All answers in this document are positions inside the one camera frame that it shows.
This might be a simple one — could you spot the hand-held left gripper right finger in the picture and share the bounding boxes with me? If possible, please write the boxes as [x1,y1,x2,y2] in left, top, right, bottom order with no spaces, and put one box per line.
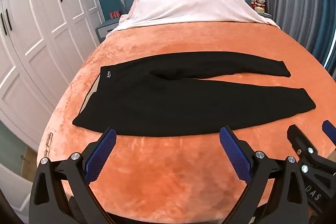
[219,126,313,224]

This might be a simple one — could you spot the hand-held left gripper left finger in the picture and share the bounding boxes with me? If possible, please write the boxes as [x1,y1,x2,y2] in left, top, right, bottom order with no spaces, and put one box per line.
[28,127,117,224]

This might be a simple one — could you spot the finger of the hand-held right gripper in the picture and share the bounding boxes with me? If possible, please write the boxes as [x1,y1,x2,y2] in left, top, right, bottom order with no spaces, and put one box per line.
[322,120,336,143]
[287,124,319,159]

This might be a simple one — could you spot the black pants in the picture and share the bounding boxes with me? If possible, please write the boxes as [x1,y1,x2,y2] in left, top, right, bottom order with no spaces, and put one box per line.
[73,51,316,137]

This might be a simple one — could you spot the orange plush blanket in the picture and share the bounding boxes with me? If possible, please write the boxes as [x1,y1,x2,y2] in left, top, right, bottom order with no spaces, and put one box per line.
[37,21,336,224]

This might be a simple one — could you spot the blue curtain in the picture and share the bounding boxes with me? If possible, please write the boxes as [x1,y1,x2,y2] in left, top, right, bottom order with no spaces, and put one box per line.
[311,0,336,69]

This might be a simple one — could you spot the blue-grey nightstand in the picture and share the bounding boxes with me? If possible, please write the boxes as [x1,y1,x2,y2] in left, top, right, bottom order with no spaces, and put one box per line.
[95,20,121,46]

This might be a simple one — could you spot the white wardrobe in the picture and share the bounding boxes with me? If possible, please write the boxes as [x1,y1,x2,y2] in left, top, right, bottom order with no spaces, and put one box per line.
[0,0,104,151]

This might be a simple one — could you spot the white bed cover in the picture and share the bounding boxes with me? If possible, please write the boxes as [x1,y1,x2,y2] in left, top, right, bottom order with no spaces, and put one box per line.
[115,0,281,31]

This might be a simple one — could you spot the metal chain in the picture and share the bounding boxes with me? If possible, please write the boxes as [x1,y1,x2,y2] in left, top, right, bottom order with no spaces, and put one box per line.
[43,133,54,159]

